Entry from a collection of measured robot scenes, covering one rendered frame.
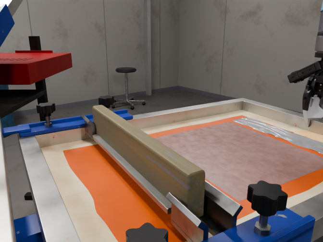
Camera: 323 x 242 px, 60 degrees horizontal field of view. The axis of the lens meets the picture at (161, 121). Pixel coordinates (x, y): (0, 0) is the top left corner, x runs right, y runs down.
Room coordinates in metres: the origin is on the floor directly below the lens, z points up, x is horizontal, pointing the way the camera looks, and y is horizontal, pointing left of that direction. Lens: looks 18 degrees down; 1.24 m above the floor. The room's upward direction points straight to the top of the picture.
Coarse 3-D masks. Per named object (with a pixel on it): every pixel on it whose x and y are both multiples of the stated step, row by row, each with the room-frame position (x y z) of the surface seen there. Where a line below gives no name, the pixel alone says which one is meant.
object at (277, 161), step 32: (224, 160) 0.58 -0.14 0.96; (256, 160) 0.58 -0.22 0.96; (288, 160) 0.58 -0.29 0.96; (320, 160) 0.58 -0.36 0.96; (96, 192) 0.45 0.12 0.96; (128, 192) 0.45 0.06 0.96; (224, 192) 0.45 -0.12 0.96; (288, 192) 0.45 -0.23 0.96; (128, 224) 0.36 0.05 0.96; (160, 224) 0.36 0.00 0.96
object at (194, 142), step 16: (176, 128) 0.80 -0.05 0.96; (192, 128) 0.80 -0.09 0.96; (208, 128) 0.80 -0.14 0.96; (224, 128) 0.80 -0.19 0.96; (240, 128) 0.80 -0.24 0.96; (176, 144) 0.68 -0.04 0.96; (192, 144) 0.68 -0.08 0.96; (208, 144) 0.68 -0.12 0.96; (224, 144) 0.68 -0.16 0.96; (240, 144) 0.68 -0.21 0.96; (80, 160) 0.58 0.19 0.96; (96, 160) 0.58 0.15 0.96; (112, 160) 0.58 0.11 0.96; (192, 160) 0.58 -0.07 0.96; (80, 176) 0.51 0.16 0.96; (96, 176) 0.51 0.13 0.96; (112, 176) 0.51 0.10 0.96; (128, 176) 0.51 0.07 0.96
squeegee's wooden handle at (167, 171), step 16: (96, 112) 0.64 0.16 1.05; (112, 112) 0.61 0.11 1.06; (96, 128) 0.65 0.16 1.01; (112, 128) 0.55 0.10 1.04; (128, 128) 0.50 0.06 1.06; (112, 144) 0.56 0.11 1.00; (128, 144) 0.48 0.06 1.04; (144, 144) 0.43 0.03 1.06; (160, 144) 0.43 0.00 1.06; (128, 160) 0.49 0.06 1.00; (144, 160) 0.43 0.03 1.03; (160, 160) 0.38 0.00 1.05; (176, 160) 0.36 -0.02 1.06; (144, 176) 0.43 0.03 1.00; (160, 176) 0.38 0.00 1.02; (176, 176) 0.35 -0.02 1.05; (192, 176) 0.33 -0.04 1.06; (160, 192) 0.38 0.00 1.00; (176, 192) 0.35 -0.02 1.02; (192, 192) 0.33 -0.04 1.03; (192, 208) 0.33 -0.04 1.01
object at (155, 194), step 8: (96, 136) 0.63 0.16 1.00; (104, 144) 0.58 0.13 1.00; (112, 152) 0.54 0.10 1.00; (120, 160) 0.50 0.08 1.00; (128, 168) 0.47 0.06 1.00; (136, 176) 0.44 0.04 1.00; (144, 184) 0.41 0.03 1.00; (152, 192) 0.39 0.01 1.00; (160, 200) 0.36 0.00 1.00; (168, 200) 0.36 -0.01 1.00; (168, 208) 0.34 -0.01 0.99
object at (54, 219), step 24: (144, 120) 0.80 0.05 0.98; (168, 120) 0.84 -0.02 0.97; (288, 120) 0.84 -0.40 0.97; (312, 120) 0.77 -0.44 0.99; (24, 144) 0.59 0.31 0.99; (48, 144) 0.66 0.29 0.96; (48, 168) 0.48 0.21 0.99; (48, 192) 0.39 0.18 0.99; (48, 216) 0.33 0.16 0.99; (312, 216) 0.33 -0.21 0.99; (48, 240) 0.28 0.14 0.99; (72, 240) 0.28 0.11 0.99; (312, 240) 0.32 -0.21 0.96
